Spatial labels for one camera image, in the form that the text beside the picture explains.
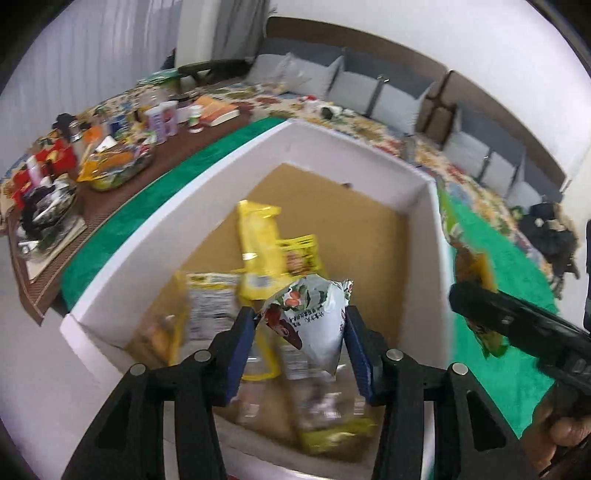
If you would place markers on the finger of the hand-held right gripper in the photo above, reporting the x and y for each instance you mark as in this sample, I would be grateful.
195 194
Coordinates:
489 309

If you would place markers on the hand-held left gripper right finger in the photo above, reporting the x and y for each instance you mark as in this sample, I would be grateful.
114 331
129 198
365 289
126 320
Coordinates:
360 360

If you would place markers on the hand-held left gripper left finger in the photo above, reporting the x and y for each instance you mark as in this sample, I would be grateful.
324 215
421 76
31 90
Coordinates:
240 355

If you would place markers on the small green brown packet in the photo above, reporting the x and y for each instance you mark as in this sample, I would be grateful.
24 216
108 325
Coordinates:
473 270

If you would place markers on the white packet red print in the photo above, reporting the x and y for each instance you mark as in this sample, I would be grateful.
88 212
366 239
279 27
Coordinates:
309 318

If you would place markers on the brown snack packet olive edge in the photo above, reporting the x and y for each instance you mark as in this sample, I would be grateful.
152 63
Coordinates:
332 429

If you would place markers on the yellow packet red label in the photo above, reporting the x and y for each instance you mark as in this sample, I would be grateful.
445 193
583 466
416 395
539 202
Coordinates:
300 258

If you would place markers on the long yellow packet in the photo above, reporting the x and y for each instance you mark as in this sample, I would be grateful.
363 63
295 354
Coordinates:
258 240

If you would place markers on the white cardboard box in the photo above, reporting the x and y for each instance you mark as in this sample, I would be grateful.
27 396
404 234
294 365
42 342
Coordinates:
323 152

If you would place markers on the person's right hand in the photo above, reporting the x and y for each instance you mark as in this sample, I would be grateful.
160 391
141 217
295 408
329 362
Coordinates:
572 429

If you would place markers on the green bedspread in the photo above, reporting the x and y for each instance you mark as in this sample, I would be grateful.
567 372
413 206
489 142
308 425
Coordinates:
512 258

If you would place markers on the black jacket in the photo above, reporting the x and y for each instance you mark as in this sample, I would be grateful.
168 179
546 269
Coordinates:
554 240

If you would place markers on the grey two-tone pillow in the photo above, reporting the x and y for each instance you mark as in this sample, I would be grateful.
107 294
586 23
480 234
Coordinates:
401 106
466 152
526 189
272 69

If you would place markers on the floral bed sheet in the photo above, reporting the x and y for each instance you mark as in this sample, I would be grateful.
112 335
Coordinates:
364 131

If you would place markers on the bowl of yellow packets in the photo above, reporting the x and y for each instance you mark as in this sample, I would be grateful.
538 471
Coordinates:
115 168

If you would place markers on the white bottle green label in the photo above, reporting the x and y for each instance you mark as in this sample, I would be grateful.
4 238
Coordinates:
195 120

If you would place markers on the silver foil bag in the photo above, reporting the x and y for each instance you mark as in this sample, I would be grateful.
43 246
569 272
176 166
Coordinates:
51 207

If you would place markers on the white purple bottle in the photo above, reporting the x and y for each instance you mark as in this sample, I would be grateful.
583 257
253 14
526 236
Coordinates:
154 127
169 117

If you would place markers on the orange white book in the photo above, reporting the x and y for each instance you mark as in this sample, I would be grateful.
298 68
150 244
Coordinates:
217 110

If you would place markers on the dark lid jar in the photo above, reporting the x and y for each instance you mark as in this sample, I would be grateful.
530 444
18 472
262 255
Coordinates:
183 106

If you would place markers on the red packet pile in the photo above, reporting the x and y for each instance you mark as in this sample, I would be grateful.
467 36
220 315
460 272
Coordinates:
51 157

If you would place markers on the black bottle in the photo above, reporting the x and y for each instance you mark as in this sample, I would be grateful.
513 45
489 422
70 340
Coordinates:
67 127

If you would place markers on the green white box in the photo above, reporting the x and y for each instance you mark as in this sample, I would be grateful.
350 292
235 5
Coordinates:
159 78

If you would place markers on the dark wooden chair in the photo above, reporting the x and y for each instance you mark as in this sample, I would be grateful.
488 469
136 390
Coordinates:
217 67

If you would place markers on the grey curtain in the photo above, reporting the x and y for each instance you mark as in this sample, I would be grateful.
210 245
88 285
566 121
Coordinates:
240 27

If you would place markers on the sheer white curtain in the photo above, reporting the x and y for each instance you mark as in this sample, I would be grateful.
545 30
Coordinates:
92 55

